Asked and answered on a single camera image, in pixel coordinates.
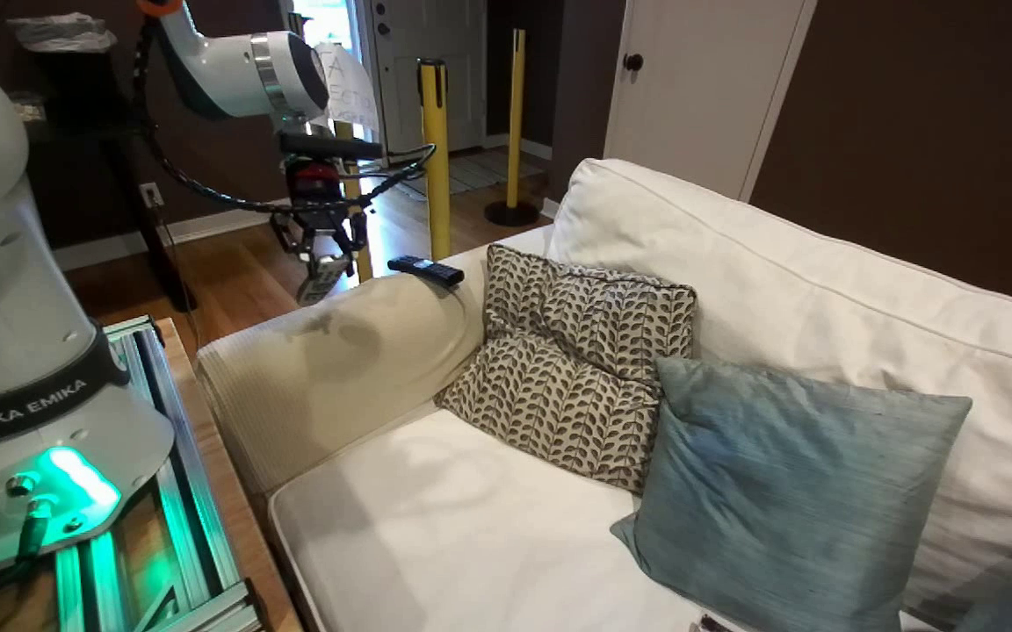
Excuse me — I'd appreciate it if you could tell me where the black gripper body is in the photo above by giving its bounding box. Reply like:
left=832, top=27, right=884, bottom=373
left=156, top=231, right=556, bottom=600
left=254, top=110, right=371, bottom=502
left=286, top=159, right=371, bottom=231

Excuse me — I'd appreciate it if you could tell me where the black remote control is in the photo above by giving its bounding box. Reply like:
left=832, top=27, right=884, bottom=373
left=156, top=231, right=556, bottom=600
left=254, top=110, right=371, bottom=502
left=384, top=254, right=467, bottom=292

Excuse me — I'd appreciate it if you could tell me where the black stand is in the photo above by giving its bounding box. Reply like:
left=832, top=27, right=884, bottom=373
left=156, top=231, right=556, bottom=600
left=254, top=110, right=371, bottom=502
left=94, top=44, right=202, bottom=316

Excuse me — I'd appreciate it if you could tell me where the grey entry door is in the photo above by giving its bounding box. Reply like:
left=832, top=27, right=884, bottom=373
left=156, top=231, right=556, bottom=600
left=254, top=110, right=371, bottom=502
left=367, top=0, right=491, bottom=169

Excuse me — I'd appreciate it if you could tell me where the leaf patterned cushion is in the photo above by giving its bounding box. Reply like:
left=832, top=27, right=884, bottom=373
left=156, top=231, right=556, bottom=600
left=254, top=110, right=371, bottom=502
left=432, top=243, right=699, bottom=497

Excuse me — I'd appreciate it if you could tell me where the crumpled white cloth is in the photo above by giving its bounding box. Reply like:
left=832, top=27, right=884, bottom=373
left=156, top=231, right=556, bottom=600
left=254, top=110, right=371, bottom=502
left=8, top=11, right=120, bottom=55

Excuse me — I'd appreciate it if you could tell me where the wooden table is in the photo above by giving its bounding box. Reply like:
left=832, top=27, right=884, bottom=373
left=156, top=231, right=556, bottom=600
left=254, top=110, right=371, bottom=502
left=0, top=313, right=305, bottom=632

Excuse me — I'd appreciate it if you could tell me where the white door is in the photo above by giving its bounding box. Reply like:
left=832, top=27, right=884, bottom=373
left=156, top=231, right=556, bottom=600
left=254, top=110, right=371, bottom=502
left=605, top=0, right=819, bottom=205

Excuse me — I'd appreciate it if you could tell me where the white sofa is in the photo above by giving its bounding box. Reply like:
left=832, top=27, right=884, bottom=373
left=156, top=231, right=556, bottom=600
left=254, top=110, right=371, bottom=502
left=194, top=155, right=1012, bottom=632

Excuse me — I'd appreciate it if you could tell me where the thin tan post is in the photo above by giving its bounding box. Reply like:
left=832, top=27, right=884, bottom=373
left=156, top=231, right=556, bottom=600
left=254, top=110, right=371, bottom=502
left=334, top=116, right=377, bottom=283

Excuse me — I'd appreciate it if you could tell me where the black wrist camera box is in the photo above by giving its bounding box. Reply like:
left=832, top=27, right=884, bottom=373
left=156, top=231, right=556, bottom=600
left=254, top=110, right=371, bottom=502
left=278, top=129, right=387, bottom=164

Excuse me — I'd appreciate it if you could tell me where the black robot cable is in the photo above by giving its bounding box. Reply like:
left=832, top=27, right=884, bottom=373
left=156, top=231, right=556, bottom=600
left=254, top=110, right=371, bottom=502
left=133, top=20, right=441, bottom=222

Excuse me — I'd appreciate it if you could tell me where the thick yellow post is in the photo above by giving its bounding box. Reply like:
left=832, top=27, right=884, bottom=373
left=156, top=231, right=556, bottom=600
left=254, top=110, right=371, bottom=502
left=416, top=59, right=454, bottom=262

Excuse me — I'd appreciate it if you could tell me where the black round post base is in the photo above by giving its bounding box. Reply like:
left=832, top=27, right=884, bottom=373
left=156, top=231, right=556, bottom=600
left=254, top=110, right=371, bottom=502
left=481, top=196, right=550, bottom=231

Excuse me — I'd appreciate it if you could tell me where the slim yellow post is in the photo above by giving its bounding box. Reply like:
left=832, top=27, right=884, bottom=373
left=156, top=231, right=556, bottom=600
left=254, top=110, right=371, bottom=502
left=505, top=24, right=530, bottom=215

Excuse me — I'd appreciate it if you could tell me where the aluminium rail frame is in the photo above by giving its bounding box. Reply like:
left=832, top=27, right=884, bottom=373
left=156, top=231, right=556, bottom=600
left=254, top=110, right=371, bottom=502
left=54, top=313, right=272, bottom=632

